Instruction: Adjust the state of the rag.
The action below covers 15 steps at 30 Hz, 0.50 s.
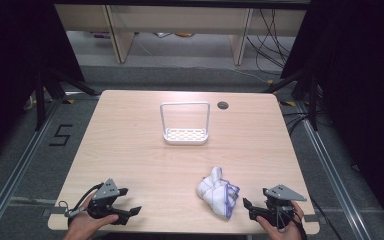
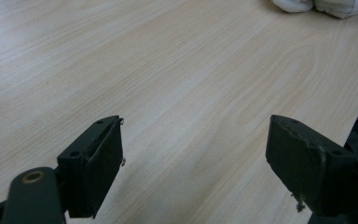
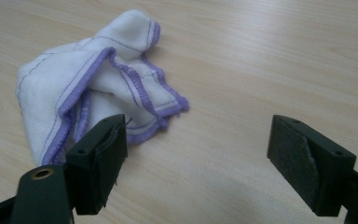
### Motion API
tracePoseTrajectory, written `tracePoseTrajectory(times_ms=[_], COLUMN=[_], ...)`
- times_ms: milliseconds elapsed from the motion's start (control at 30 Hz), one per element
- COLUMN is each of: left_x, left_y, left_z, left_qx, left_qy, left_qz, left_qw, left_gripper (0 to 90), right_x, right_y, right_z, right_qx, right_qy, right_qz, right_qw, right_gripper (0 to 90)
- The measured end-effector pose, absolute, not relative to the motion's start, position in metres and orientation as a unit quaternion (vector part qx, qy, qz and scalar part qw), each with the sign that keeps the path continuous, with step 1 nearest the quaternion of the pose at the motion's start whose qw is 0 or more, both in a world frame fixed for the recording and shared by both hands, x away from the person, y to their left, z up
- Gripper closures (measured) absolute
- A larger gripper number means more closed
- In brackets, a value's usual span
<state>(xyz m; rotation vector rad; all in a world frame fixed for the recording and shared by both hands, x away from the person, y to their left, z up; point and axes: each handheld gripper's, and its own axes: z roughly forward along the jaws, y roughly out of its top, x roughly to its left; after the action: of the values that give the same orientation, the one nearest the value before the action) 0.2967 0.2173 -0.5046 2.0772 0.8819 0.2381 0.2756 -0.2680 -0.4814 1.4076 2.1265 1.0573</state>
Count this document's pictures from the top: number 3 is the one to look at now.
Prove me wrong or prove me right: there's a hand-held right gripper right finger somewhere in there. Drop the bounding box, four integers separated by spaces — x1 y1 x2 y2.
266 114 358 217

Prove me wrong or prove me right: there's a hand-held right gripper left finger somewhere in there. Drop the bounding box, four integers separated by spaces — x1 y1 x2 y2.
64 113 129 216

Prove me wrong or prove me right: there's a white cloth with purple edging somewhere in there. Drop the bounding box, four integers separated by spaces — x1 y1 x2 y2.
14 8 190 167

